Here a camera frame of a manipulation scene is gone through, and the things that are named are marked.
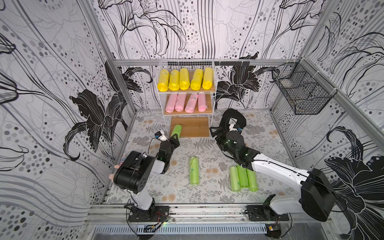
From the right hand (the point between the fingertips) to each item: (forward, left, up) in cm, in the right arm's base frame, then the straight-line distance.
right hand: (212, 131), depth 80 cm
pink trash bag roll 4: (+16, +5, +6) cm, 18 cm away
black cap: (+19, -22, -16) cm, 34 cm away
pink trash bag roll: (+15, +23, +7) cm, 29 cm away
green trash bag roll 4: (-18, -17, -18) cm, 31 cm away
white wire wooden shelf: (+20, +9, -18) cm, 28 cm away
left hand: (+6, +21, -13) cm, 26 cm away
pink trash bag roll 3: (+16, +12, +6) cm, 21 cm away
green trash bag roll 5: (-22, -22, -18) cm, 36 cm away
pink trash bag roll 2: (+18, +18, +7) cm, 27 cm away
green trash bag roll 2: (-16, +11, -17) cm, 26 cm away
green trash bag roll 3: (-22, -12, -18) cm, 31 cm away
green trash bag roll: (+10, +22, -11) cm, 26 cm away
